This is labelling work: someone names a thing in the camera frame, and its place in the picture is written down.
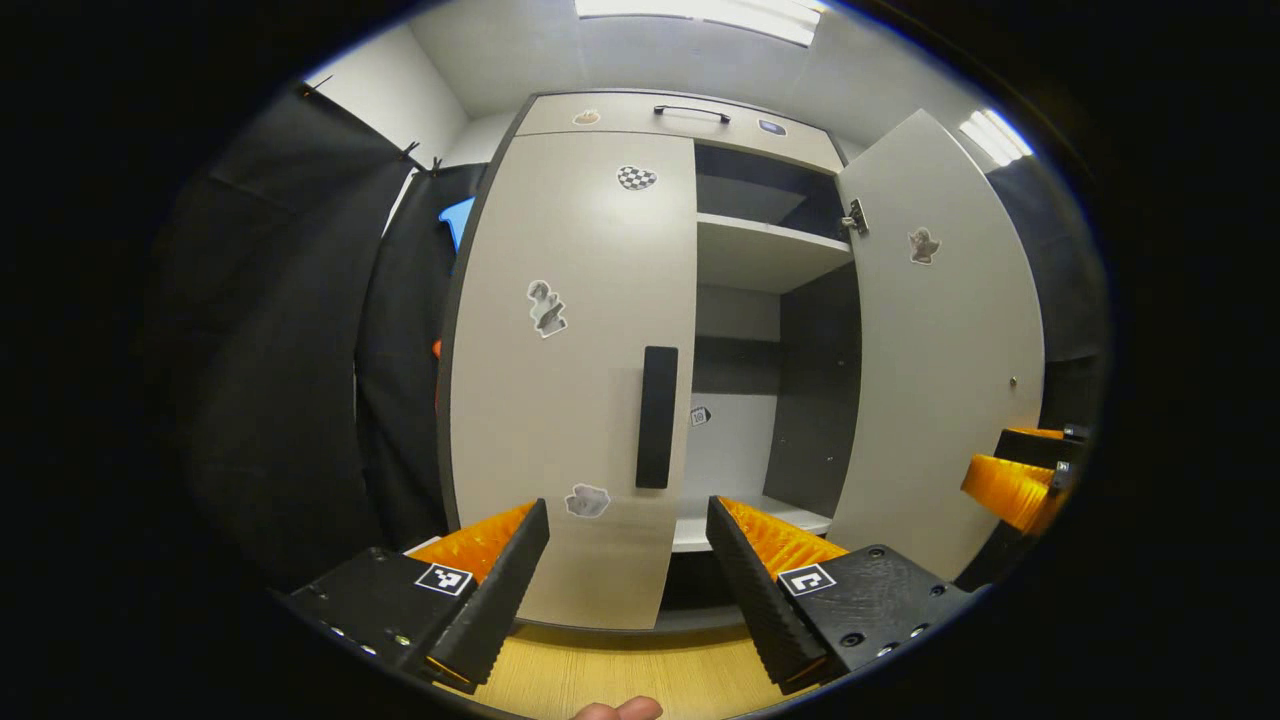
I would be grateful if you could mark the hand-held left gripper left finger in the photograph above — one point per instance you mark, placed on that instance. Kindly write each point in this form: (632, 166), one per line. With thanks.
(500, 600)

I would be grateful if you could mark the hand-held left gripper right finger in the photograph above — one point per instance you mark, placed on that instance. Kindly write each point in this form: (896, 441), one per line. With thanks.
(760, 600)

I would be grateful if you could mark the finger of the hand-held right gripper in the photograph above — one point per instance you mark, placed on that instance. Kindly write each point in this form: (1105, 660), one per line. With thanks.
(1040, 447)
(1010, 490)

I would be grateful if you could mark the beige shoe cabinet door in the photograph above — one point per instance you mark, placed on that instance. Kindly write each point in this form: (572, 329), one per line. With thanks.
(940, 400)
(560, 420)

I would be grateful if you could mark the beige double-door shoe cabinet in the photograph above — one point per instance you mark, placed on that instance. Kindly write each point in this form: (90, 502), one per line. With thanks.
(815, 400)

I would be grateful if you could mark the white cabinet shelf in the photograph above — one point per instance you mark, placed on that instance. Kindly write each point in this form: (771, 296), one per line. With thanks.
(760, 255)
(700, 530)

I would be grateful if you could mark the metal door hinge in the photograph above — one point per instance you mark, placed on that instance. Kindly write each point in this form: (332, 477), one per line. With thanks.
(855, 217)

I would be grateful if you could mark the beige cabinet drawer front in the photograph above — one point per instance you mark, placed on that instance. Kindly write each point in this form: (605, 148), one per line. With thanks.
(620, 118)

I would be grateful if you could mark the small ceiling light panel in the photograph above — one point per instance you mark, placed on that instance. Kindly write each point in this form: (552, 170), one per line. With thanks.
(995, 137)

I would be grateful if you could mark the black backdrop cloth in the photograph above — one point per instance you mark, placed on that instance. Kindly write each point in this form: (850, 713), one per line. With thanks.
(280, 350)

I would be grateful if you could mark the long ceiling light panel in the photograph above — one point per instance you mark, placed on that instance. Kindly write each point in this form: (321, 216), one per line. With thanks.
(700, 12)

